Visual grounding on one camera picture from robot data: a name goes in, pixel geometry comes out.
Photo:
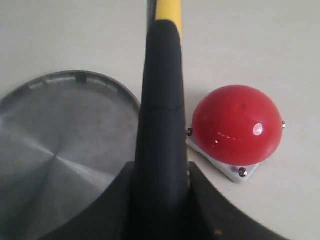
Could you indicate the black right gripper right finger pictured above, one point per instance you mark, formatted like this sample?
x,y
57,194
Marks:
x,y
215,218

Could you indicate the black and yellow claw hammer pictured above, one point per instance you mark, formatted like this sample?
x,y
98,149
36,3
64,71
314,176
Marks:
x,y
160,178

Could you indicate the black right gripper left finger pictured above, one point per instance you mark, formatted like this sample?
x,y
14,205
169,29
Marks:
x,y
106,218

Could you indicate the red dome push button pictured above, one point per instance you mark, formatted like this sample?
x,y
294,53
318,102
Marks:
x,y
236,128

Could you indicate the round stainless steel plate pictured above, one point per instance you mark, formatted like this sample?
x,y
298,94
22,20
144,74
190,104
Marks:
x,y
64,137

